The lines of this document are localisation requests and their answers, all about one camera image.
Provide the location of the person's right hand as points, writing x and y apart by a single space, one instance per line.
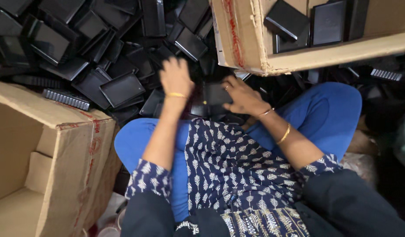
248 98

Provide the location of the person's left hand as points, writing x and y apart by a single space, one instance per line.
176 80

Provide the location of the person's left fingers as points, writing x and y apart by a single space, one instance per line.
172 65

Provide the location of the black rectangular plastic tray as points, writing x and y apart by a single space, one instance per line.
293 45
328 23
286 19
357 18
215 93

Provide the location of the heap of black trays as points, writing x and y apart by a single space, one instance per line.
123 89

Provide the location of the torn brown cardboard carton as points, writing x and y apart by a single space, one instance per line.
245 33

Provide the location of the thin gold bangle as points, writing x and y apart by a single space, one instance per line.
265 113

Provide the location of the navy leaf-print tunic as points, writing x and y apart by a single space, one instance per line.
228 158

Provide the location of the empty brown cardboard carton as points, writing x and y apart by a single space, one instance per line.
57 158

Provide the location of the blue trousers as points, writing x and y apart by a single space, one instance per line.
321 115

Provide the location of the brown cardboard piece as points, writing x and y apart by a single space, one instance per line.
362 143

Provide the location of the clear plastic bag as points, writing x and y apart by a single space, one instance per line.
358 166

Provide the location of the dark navy jacket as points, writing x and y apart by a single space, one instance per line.
347 204

